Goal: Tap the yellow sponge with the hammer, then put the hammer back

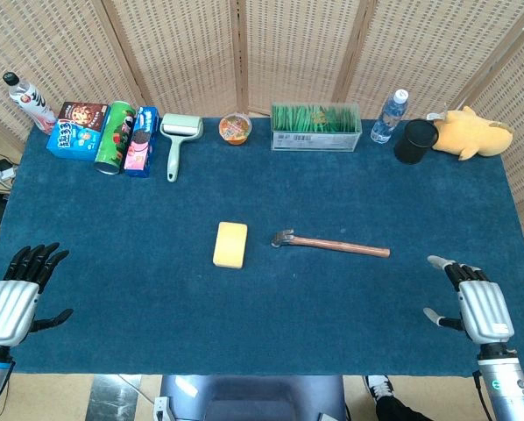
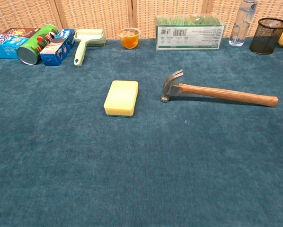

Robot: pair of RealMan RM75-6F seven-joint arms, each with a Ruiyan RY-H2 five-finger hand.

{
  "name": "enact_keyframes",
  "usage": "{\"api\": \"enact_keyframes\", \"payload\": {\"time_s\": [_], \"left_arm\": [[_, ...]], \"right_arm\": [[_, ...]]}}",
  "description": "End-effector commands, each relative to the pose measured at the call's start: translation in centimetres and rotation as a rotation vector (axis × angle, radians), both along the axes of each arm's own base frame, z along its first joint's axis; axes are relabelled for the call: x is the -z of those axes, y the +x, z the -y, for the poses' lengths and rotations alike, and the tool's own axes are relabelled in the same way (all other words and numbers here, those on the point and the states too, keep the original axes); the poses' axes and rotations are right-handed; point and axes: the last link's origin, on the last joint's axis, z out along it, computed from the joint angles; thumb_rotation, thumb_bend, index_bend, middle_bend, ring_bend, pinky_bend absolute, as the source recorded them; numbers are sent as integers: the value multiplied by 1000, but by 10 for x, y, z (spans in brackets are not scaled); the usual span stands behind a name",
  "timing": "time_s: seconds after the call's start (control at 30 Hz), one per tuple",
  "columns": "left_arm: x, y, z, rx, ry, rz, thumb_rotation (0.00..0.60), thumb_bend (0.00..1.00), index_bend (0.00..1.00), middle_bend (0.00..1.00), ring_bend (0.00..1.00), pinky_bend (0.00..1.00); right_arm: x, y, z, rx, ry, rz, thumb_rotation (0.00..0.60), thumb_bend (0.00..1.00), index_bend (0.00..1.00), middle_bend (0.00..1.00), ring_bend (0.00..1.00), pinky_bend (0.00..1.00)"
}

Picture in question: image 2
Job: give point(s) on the yellow sponge with green base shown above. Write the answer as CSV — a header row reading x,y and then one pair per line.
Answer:
x,y
121,97

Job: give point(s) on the blue carpet table cloth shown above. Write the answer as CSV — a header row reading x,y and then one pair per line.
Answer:
x,y
141,165

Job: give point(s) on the orange jelly cup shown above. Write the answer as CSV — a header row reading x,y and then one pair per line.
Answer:
x,y
129,41

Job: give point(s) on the pale green lint roller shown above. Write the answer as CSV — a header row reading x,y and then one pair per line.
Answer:
x,y
80,52

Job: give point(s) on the clear box of green packets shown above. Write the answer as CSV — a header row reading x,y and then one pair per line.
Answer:
x,y
191,37

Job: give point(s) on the blue Oreo cookie box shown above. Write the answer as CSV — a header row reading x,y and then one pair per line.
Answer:
x,y
58,47

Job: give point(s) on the woven rattan folding screen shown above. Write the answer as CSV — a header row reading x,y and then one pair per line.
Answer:
x,y
96,16

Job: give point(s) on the green chips can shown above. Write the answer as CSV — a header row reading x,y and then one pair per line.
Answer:
x,y
37,42

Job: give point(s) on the clear water bottle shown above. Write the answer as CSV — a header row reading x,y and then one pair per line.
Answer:
x,y
241,23

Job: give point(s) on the black mesh pen holder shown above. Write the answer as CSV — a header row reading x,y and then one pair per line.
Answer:
x,y
264,40

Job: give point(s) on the brown cookie box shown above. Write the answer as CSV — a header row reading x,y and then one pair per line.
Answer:
x,y
18,32

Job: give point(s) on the blue snack box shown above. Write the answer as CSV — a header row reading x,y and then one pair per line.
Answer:
x,y
4,47

